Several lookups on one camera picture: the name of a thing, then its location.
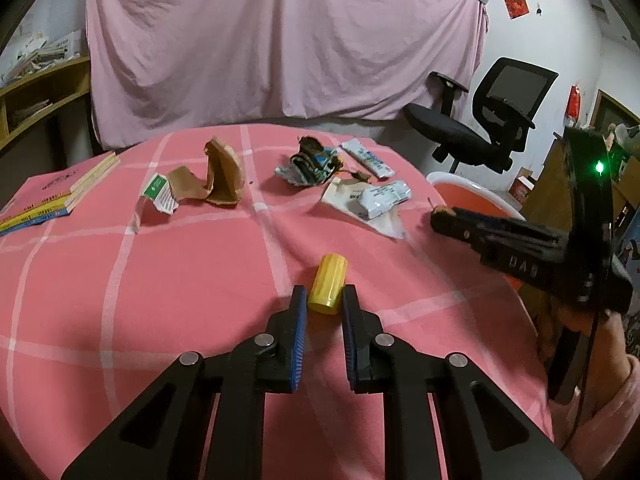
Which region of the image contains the black office chair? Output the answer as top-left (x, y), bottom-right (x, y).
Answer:
top-left (402, 58), bottom-right (559, 174)

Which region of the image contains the red hanging ornament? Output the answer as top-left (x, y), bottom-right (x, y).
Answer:
top-left (564, 84), bottom-right (582, 127)

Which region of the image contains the brown torn cardboard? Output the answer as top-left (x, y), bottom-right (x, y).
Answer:
top-left (167, 136), bottom-right (245, 207)

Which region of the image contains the wooden cabinet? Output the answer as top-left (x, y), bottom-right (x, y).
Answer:
top-left (519, 136), bottom-right (640, 241)

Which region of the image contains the white silver foil packet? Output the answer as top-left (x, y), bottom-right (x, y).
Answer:
top-left (356, 180), bottom-right (412, 220)

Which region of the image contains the wooden wall shelf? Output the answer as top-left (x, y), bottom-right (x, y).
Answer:
top-left (1, 56), bottom-right (91, 151)

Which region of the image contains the pink top book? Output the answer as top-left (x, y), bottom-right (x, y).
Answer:
top-left (1, 152), bottom-right (118, 221)

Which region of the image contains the pink sleeve forearm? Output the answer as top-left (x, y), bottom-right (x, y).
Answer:
top-left (564, 356), bottom-right (639, 479)

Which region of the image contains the red box on floor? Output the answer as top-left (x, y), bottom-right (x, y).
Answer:
top-left (509, 167), bottom-right (537, 205)

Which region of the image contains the person's right hand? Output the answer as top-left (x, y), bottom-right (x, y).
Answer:
top-left (521, 287), bottom-right (631, 398)

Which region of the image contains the pink checked tablecloth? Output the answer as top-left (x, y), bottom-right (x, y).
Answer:
top-left (1, 125), bottom-right (551, 479)

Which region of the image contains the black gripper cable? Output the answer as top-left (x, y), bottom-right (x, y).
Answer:
top-left (560, 309), bottom-right (601, 453)

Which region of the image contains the colourful wrapper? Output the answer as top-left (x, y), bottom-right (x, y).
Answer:
top-left (274, 136), bottom-right (343, 188)

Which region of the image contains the yellow middle book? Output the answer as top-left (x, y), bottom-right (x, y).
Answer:
top-left (1, 152), bottom-right (119, 231)

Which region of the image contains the pile of papers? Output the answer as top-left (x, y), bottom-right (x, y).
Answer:
top-left (1, 29), bottom-right (86, 86)

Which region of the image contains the blue bottom book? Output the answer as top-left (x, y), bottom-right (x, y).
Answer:
top-left (1, 195), bottom-right (78, 235)

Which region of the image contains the red plastic basin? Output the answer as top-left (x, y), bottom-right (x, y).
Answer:
top-left (425, 170), bottom-right (526, 291)

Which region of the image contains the green white paper box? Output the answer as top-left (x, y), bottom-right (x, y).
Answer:
top-left (132, 172), bottom-right (179, 233)

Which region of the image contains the yellow plastic cylinder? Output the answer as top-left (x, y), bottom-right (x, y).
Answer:
top-left (307, 254), bottom-right (348, 315)

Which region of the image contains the white toothpaste tube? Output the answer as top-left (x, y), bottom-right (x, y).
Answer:
top-left (341, 139), bottom-right (395, 180)

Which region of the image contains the pink hanging sheet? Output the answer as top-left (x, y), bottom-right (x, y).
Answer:
top-left (86, 0), bottom-right (488, 148)

